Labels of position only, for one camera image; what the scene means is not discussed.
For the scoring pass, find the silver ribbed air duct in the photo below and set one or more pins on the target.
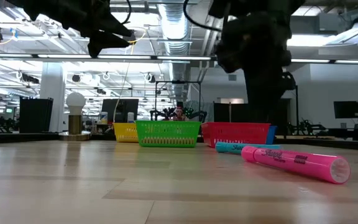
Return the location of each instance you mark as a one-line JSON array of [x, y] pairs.
[[174, 25]]

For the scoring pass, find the red plastic basket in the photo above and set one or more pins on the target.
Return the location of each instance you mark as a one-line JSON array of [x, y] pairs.
[[235, 135]]

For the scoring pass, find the blue plastic basket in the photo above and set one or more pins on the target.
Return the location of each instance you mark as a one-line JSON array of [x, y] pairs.
[[272, 134]]

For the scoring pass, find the black wall monitor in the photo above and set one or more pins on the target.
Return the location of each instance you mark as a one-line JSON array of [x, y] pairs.
[[347, 109]]

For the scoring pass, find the cyan highlighter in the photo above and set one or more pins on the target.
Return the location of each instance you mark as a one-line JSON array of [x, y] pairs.
[[228, 147]]

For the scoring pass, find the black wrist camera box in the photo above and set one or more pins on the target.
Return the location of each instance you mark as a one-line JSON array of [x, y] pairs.
[[228, 59]]

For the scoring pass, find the long ceiling strip light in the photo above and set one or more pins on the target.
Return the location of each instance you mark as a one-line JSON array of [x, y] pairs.
[[309, 61], [64, 56]]

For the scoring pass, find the white bulb table lamp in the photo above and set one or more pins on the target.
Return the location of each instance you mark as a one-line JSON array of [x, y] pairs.
[[75, 102]]

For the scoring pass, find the green plastic basket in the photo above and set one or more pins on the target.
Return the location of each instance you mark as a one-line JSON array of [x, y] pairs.
[[166, 132]]

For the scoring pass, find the black partition panel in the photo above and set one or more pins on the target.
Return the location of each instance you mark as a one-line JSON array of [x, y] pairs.
[[228, 112], [36, 115]]

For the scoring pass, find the white plastic bottle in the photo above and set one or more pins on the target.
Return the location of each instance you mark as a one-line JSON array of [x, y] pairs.
[[130, 117]]

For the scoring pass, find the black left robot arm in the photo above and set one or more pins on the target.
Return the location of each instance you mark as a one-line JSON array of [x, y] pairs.
[[23, 7]]

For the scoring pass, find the yellow plastic basket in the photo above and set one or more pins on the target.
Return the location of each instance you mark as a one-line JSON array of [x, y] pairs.
[[124, 132]]

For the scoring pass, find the white wipes canister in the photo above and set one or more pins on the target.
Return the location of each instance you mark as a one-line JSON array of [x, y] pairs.
[[103, 118]]

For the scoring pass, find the person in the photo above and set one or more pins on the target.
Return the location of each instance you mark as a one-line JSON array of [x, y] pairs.
[[179, 114]]

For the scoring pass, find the pink highlighter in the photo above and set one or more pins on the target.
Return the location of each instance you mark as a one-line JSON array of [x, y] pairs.
[[291, 163]]

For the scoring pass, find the black metal gantry frame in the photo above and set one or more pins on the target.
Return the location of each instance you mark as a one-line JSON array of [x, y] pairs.
[[296, 105], [177, 82]]

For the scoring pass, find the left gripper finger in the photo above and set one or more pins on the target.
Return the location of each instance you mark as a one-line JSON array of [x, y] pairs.
[[112, 25], [102, 42]]

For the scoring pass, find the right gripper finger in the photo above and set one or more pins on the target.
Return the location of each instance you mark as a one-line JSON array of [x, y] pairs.
[[280, 99], [255, 99]]

